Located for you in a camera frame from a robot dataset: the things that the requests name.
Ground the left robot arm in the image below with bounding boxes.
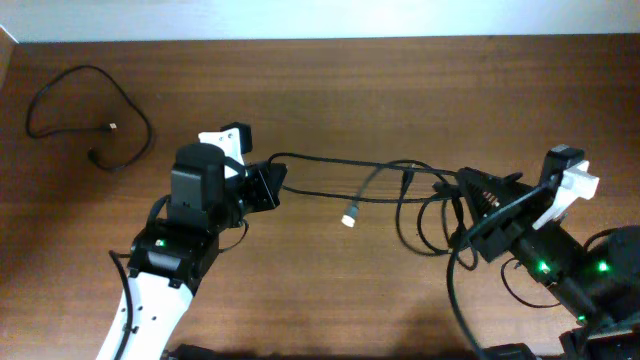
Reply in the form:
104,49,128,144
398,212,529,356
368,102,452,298
98,122,287,359

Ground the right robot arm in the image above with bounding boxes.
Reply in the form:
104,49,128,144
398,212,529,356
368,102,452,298
453,160,639,359

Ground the right camera black cable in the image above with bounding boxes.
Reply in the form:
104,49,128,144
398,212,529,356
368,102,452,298
446,184,551,360

